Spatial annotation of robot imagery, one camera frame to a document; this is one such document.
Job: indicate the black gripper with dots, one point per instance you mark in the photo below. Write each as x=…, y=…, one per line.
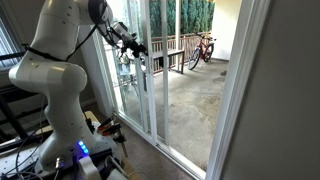
x=131, y=41

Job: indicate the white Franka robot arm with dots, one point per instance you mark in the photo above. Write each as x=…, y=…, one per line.
x=53, y=80

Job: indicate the window blinds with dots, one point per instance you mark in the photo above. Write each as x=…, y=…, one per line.
x=10, y=50

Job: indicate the white patio post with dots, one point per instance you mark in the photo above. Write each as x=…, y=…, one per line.
x=178, y=23

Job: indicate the dark wooden patio bench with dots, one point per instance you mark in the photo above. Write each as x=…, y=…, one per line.
x=173, y=53

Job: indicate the red bicycle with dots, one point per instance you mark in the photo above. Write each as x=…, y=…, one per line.
x=203, y=46

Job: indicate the white screen door stile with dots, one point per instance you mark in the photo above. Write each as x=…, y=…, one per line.
x=165, y=100

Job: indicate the metal patio chair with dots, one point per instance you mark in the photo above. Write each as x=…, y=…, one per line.
x=128, y=78

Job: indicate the fixed glass door panel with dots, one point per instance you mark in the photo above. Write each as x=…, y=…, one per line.
x=128, y=120

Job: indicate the black metal stand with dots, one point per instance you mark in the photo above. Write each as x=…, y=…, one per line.
x=11, y=116

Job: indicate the white power adapter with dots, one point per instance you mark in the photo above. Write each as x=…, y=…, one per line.
x=115, y=175

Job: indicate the wooden balcony railing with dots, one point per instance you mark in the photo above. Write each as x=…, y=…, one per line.
x=186, y=40

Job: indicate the green hedge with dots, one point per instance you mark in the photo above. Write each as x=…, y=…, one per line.
x=196, y=15

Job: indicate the grey robot mounting platform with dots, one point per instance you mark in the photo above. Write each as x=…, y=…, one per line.
x=106, y=148

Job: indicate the small potted plant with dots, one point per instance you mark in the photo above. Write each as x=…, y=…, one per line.
x=125, y=60

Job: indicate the white box with plug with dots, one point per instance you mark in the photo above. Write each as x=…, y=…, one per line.
x=88, y=168

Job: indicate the orange black bar clamp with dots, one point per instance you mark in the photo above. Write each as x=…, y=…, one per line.
x=106, y=122
x=113, y=129

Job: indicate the white sliding glass door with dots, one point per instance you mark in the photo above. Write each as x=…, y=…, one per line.
x=151, y=100

